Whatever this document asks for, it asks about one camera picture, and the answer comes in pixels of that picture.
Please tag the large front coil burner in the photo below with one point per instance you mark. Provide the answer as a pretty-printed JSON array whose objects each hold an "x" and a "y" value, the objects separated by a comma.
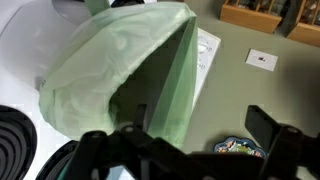
[{"x": 18, "y": 142}]

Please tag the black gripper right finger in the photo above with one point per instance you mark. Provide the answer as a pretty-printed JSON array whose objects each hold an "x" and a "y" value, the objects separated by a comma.
[{"x": 287, "y": 146}]

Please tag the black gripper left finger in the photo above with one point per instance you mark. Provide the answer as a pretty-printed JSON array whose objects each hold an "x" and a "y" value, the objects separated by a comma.
[{"x": 144, "y": 157}]

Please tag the white wall outlet plate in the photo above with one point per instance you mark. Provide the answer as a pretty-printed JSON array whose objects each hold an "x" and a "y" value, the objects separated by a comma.
[{"x": 261, "y": 60}]

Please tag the wooden spice rack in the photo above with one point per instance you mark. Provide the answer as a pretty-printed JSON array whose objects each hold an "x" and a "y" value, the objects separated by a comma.
[{"x": 301, "y": 17}]

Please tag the white electric stove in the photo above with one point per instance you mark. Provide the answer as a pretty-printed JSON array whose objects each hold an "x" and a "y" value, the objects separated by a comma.
[{"x": 31, "y": 32}]

